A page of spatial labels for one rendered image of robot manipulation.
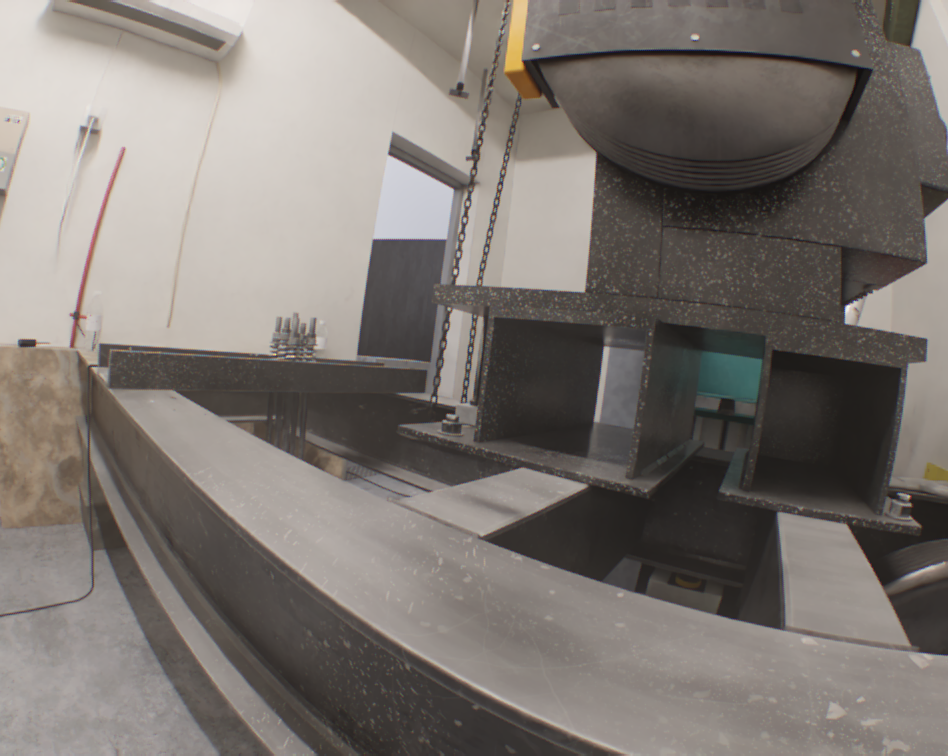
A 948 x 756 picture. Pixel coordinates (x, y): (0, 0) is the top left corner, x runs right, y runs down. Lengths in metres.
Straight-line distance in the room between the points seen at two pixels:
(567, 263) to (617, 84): 2.80
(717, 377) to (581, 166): 2.26
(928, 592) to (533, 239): 3.28
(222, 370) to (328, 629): 0.70
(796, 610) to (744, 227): 0.46
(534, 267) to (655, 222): 2.85
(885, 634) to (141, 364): 1.06
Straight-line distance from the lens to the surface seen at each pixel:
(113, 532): 1.76
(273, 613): 0.50
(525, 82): 0.68
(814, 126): 0.58
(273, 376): 1.06
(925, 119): 0.84
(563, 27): 0.67
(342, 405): 1.60
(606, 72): 0.61
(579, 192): 3.48
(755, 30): 0.64
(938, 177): 0.79
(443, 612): 0.25
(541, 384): 0.80
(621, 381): 1.21
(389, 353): 7.46
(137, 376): 0.95
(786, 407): 1.00
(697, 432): 1.78
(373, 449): 1.49
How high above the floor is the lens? 0.80
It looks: 3 degrees down
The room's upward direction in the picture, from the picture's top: 7 degrees clockwise
